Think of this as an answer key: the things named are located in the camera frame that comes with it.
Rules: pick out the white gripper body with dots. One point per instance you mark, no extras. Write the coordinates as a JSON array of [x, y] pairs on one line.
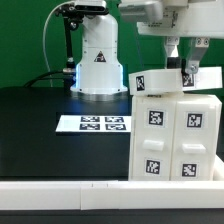
[[188, 18]]

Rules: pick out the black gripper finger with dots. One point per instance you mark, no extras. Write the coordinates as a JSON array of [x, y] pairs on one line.
[[198, 47], [173, 59]]

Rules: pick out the white cabinet top block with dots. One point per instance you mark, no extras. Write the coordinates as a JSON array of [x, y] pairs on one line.
[[161, 81]]

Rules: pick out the white cabinet door panel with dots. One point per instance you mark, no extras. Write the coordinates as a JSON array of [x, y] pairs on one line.
[[151, 138], [195, 137]]

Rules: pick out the white cabinet body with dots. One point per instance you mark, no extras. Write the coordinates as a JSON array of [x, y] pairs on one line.
[[174, 137]]

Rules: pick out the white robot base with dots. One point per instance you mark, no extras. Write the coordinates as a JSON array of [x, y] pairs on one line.
[[99, 74]]

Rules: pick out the white marker sheet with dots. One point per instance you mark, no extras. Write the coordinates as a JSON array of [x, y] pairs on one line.
[[90, 124]]

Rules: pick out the white front fence bar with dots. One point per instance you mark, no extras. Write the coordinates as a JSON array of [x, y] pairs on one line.
[[100, 195]]

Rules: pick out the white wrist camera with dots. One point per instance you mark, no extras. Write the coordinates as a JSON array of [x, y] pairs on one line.
[[141, 10]]

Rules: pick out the black camera stand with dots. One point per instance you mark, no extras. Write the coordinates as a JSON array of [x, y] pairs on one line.
[[73, 14]]

